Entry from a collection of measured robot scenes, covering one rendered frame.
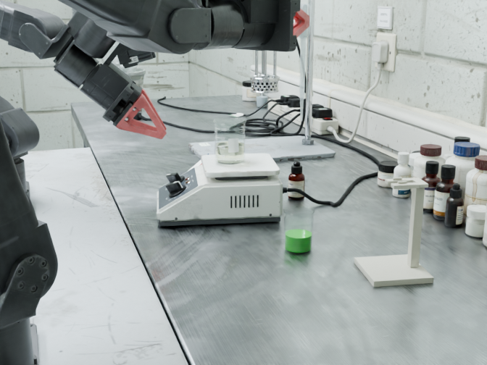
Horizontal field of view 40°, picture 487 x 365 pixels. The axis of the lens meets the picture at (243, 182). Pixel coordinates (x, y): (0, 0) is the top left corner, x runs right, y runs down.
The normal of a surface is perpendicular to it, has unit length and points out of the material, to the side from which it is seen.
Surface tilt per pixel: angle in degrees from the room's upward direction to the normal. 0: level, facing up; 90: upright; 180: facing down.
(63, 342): 0
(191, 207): 90
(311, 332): 0
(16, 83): 90
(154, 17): 93
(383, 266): 0
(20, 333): 90
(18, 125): 46
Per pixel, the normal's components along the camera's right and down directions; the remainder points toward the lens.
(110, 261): 0.00, -0.96
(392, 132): -0.95, 0.08
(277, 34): -0.67, 0.19
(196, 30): 0.74, 0.18
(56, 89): 0.31, 0.26
